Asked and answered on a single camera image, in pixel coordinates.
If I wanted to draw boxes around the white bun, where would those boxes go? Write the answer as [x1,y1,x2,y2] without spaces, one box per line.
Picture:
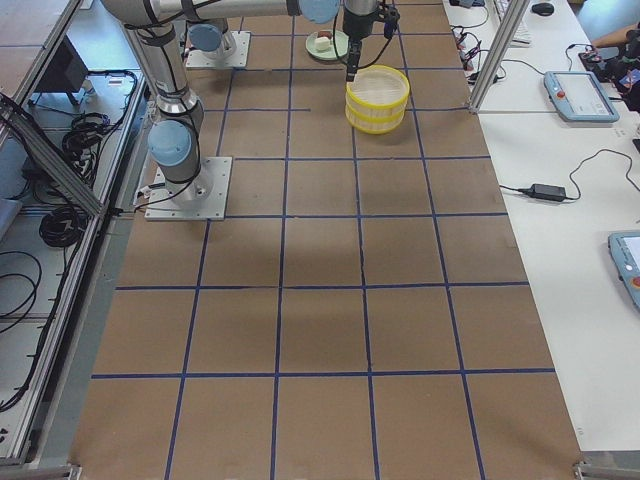
[314,38,332,52]

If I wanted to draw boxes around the light green plate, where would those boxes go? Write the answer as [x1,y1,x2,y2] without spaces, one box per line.
[305,30,348,61]

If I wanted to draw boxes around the small circuit boards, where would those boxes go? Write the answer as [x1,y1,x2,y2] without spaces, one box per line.
[451,26,482,85]

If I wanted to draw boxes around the white keyboard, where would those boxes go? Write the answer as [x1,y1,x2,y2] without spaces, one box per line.
[493,0,532,48]

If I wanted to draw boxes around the black computer mouse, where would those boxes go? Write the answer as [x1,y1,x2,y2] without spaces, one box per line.
[530,1,555,17]

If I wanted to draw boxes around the upper blue teach pendant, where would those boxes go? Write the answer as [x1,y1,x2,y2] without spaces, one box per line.
[543,71,619,124]

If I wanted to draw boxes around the blue teach pendant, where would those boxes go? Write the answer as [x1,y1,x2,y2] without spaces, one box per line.
[608,230,640,309]
[543,71,619,124]

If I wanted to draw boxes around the black power adapter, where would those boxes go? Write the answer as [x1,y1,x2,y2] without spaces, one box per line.
[517,183,568,202]

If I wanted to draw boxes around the lower blue teach pendant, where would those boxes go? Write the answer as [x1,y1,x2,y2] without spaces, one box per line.
[608,230,640,309]

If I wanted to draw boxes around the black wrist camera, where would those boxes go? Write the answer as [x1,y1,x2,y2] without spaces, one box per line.
[380,4,400,40]

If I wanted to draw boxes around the aluminium frame post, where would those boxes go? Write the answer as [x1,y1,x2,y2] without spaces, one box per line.
[468,25,511,114]

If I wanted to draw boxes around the coiled black cables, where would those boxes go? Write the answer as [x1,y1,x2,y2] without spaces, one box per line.
[38,206,88,249]

